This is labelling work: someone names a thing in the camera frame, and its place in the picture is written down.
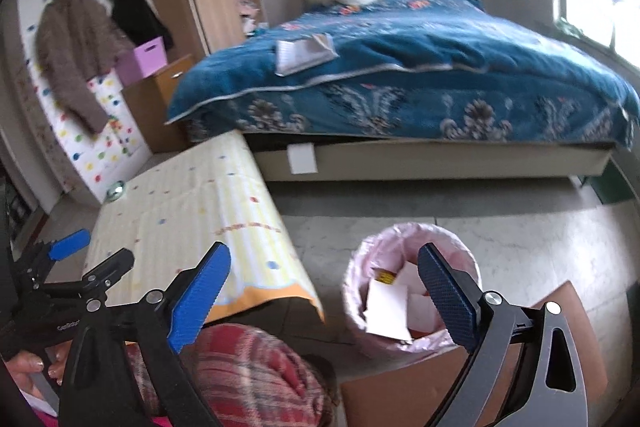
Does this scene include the black garment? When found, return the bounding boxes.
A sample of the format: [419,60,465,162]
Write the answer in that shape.
[110,0,173,50]

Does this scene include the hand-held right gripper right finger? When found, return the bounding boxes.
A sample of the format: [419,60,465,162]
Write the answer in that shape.
[416,243,590,427]

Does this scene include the yellow striped dotted tablecloth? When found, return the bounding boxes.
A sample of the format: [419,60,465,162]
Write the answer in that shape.
[82,129,326,323]

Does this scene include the white paper tag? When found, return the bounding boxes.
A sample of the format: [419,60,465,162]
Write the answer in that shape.
[289,144,317,175]

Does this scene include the person's left hand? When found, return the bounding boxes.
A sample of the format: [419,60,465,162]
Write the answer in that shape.
[2,349,68,400]

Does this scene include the white paper sheet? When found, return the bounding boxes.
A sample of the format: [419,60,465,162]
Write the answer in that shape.
[364,279,413,342]

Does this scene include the white grey booklet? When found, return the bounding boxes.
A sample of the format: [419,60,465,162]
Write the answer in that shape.
[275,33,337,76]

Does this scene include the green box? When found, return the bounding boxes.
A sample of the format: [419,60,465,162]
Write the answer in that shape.
[577,157,636,205]

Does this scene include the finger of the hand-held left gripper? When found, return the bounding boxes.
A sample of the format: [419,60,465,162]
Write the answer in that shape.
[10,229,92,288]
[37,249,136,303]

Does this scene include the blue floral blanket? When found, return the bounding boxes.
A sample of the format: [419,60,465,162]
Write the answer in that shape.
[165,0,640,152]

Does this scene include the beige upholstered bed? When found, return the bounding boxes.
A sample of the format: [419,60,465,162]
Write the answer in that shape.
[247,0,616,182]

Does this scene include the red plaid pants leg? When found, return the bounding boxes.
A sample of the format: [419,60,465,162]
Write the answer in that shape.
[125,324,336,427]

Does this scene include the purple storage box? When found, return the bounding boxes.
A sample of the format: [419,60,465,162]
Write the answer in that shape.
[116,36,168,88]

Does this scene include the polka dot white cabinet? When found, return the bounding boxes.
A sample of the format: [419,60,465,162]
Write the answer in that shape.
[30,67,153,208]

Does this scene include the wooden nightstand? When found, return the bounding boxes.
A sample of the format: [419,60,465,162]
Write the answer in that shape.
[121,54,197,154]

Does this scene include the brown fuzzy coat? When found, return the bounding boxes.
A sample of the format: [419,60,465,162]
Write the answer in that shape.
[35,0,131,135]

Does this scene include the brown cardboard box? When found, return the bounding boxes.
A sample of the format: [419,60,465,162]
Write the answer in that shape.
[340,279,608,427]

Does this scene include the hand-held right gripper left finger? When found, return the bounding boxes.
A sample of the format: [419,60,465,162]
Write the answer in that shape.
[57,241,233,427]

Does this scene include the pink lined trash bin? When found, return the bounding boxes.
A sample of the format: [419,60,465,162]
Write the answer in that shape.
[342,223,483,358]

